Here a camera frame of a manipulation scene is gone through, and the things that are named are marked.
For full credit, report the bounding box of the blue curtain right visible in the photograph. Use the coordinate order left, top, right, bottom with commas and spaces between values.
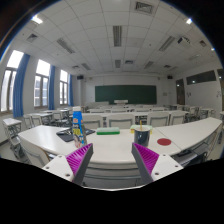
68, 74, 73, 106

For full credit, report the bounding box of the black laptop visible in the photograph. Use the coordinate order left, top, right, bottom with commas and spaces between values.
56, 129, 94, 142

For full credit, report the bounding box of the green book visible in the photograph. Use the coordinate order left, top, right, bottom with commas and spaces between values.
96, 127, 120, 135

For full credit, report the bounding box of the white chair behind desk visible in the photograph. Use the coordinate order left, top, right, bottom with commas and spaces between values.
106, 114, 135, 129

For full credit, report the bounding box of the yellow green box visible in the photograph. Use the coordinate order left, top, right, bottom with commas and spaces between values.
130, 125, 152, 133

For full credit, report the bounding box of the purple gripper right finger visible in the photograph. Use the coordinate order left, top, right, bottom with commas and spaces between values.
132, 143, 159, 184

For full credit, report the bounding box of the green chalkboard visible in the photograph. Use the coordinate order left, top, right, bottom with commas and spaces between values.
95, 85, 157, 104

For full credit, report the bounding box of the red round coaster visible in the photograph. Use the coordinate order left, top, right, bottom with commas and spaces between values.
157, 138, 171, 146

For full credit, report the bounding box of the blue curtain middle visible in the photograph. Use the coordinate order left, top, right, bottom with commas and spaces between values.
48, 65, 55, 110

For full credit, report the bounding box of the curved white desk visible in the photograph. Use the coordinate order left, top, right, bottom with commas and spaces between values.
18, 117, 222, 165

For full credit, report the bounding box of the dark cup with stick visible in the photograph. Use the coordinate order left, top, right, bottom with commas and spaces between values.
134, 130, 150, 147

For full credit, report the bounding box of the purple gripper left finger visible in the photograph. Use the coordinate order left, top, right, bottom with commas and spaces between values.
66, 143, 93, 186

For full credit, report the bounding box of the blue curtain far left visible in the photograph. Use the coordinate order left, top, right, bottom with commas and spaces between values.
13, 54, 30, 117

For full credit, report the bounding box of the white chair left front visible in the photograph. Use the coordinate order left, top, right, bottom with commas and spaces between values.
20, 138, 50, 168

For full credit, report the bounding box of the blue curtain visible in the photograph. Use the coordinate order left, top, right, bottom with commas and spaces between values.
68, 74, 73, 106
13, 54, 30, 117
48, 65, 55, 110

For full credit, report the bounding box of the brown door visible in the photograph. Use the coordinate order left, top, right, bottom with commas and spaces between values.
176, 79, 185, 105

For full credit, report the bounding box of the ceiling projector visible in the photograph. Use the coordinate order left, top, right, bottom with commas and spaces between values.
178, 37, 190, 44

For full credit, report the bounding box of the blue drink bottle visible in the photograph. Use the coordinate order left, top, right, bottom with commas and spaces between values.
72, 106, 87, 148

